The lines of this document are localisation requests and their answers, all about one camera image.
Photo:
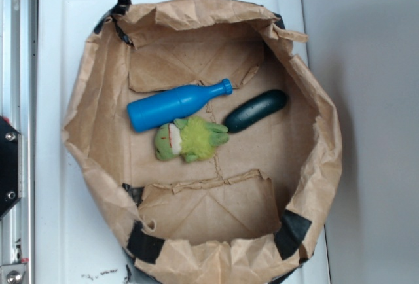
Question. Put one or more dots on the green plush frog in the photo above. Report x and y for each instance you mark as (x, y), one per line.
(192, 138)

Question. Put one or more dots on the blue plastic toy bottle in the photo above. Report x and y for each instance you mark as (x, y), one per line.
(180, 102)

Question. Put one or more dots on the dark green toy cucumber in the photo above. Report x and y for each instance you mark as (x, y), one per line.
(255, 109)

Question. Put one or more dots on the brown paper bag tray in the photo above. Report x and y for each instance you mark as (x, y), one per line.
(255, 210)

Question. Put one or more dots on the white plastic bin lid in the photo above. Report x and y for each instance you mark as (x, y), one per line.
(73, 244)

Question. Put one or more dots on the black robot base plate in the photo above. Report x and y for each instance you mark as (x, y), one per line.
(10, 167)

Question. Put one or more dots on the aluminium frame rail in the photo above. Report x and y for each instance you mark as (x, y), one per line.
(18, 74)

